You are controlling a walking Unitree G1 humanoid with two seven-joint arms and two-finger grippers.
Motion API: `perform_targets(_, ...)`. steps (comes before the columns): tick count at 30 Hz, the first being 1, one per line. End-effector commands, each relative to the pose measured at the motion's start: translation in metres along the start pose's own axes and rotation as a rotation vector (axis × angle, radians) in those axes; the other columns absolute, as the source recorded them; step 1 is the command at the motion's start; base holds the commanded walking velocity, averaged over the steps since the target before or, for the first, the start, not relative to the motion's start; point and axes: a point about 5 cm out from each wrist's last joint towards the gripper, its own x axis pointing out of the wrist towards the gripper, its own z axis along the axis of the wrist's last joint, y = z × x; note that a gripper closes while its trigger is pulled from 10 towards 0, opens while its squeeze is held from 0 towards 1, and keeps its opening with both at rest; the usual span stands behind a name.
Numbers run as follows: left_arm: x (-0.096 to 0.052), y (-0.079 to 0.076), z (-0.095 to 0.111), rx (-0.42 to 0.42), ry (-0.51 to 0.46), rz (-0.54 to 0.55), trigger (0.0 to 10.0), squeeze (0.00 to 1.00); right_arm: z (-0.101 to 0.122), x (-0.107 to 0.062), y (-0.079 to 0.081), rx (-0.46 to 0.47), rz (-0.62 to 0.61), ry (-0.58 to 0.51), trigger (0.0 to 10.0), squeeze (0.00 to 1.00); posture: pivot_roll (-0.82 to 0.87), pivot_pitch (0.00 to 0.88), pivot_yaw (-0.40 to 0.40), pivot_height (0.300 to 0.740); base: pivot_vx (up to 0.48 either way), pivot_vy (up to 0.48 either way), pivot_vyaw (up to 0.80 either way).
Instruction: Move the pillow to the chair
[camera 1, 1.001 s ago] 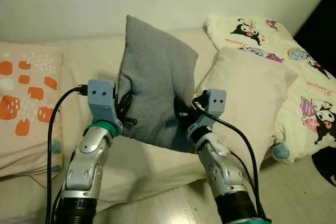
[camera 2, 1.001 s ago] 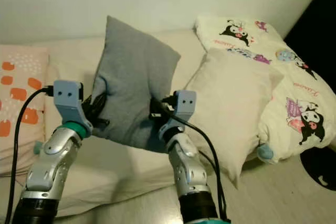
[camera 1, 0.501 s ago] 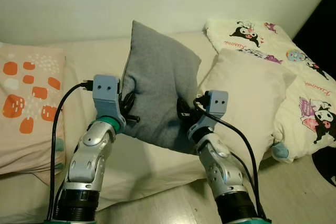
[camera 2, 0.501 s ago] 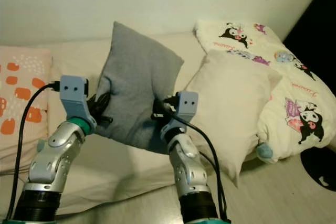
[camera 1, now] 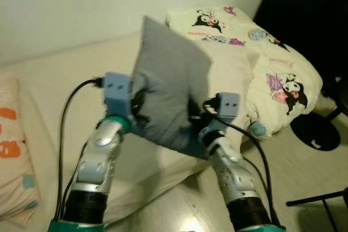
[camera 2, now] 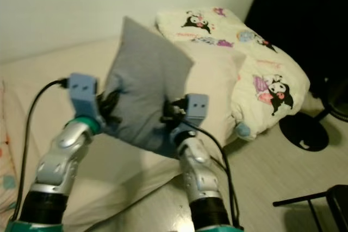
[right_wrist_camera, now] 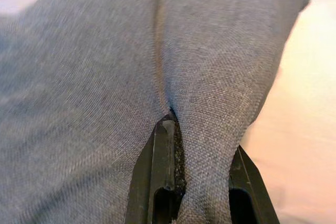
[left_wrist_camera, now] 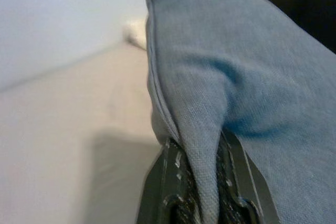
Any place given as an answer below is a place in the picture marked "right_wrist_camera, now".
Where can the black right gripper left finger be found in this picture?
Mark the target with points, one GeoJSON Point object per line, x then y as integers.
{"type": "Point", "coordinates": [160, 169]}

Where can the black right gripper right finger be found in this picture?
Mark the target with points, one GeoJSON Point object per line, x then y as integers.
{"type": "Point", "coordinates": [244, 182]}

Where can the grey fabric pillow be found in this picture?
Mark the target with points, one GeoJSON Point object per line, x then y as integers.
{"type": "Point", "coordinates": [105, 64]}

